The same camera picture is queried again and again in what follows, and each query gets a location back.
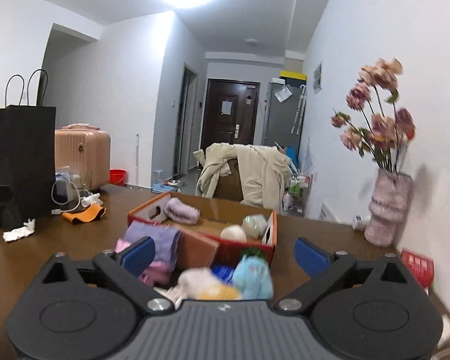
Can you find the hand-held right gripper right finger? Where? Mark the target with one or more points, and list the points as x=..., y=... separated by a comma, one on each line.
x=309, y=257

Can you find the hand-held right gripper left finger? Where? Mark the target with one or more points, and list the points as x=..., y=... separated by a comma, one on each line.
x=138, y=255

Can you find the orange cardboard box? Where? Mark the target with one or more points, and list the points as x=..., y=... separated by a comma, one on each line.
x=146, y=210

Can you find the light blue plush toy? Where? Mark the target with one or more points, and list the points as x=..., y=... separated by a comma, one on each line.
x=253, y=279

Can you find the white and yellow alpaca plush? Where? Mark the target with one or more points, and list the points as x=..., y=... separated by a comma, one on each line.
x=204, y=285

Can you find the pink cloth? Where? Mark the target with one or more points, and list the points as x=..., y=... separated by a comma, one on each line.
x=158, y=274

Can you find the lavender towel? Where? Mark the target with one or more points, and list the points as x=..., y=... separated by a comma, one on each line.
x=163, y=234

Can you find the green fuzzy toy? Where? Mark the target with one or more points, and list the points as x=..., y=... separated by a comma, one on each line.
x=255, y=252

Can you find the brown cardboard divider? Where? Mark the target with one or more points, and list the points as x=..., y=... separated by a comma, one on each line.
x=197, y=249

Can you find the small white bottle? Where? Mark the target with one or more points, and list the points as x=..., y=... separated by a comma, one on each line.
x=360, y=223

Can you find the white and green plush ball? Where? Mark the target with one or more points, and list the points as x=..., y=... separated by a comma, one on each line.
x=255, y=225

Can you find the cluttered storage rack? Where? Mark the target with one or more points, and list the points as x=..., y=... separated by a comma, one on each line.
x=296, y=195

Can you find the blue pet water feeder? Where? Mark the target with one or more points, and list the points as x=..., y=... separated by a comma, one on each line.
x=158, y=182

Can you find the metal pet bowl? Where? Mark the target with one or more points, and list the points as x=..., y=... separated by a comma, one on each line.
x=175, y=183

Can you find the red plastic basin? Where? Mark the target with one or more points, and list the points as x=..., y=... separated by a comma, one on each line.
x=117, y=176

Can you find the beige coat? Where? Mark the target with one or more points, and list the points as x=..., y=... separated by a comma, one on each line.
x=262, y=176

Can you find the white pole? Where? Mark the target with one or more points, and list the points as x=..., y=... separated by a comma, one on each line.
x=137, y=157

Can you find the blue plastic bag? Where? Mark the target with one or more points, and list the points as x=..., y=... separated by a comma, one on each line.
x=291, y=155

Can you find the wooden chair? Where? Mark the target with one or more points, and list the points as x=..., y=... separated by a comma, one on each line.
x=228, y=183

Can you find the red flat box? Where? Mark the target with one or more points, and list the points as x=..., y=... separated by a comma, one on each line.
x=418, y=268

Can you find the pink suitcase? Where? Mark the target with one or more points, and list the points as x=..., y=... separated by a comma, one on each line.
x=86, y=153

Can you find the crumpled white tissue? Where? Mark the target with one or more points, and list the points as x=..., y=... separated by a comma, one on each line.
x=18, y=231

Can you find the grey refrigerator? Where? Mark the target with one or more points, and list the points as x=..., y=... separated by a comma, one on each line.
x=281, y=123

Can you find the white folded umbrella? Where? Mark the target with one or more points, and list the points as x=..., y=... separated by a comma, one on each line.
x=299, y=108

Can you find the pink artificial flowers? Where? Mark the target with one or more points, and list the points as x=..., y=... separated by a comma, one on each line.
x=382, y=123

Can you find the black paper bag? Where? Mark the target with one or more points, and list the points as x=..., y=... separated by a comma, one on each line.
x=22, y=157

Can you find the dark brown door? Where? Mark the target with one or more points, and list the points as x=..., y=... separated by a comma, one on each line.
x=217, y=120

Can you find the yellow box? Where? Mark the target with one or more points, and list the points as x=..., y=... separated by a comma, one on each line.
x=294, y=75

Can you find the small ceiling lamp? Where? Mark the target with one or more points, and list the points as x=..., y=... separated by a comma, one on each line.
x=251, y=41

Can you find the white wall heater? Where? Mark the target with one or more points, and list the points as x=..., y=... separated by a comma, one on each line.
x=328, y=213

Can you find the wall poster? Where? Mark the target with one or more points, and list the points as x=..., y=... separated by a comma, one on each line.
x=317, y=78

